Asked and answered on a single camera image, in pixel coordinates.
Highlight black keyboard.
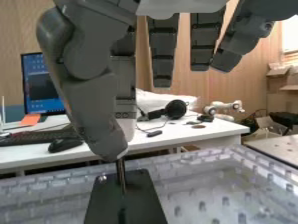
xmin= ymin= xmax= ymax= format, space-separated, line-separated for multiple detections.
xmin=0 ymin=129 xmax=86 ymax=148

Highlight small black oblong device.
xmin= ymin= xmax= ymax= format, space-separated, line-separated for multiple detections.
xmin=147 ymin=130 xmax=164 ymax=138

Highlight black computer mouse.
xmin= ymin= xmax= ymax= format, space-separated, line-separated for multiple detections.
xmin=47 ymin=137 xmax=86 ymax=154

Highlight orange card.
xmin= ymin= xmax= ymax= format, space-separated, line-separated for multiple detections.
xmin=19 ymin=113 xmax=43 ymax=127

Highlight black headphones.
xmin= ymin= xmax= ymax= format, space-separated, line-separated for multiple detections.
xmin=146 ymin=99 xmax=191 ymax=122

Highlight cardboard box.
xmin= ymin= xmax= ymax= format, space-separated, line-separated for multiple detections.
xmin=265 ymin=62 xmax=298 ymax=93

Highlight thin stick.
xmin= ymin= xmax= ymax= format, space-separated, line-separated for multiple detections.
xmin=116 ymin=159 xmax=130 ymax=196

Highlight small white jointed device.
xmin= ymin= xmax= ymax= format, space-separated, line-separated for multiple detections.
xmin=197 ymin=99 xmax=247 ymax=123

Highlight black plate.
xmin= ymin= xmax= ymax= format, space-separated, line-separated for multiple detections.
xmin=83 ymin=168 xmax=171 ymax=224

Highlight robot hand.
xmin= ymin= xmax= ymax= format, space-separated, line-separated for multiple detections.
xmin=35 ymin=0 xmax=298 ymax=163

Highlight clear box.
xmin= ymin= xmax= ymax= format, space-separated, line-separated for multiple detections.
xmin=0 ymin=143 xmax=298 ymax=224

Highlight computer monitor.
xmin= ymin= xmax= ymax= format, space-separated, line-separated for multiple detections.
xmin=20 ymin=52 xmax=68 ymax=117

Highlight white desk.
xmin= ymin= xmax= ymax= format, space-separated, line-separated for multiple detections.
xmin=0 ymin=111 xmax=252 ymax=176

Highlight white padded bag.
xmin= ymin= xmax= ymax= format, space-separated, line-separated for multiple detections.
xmin=135 ymin=87 xmax=200 ymax=116

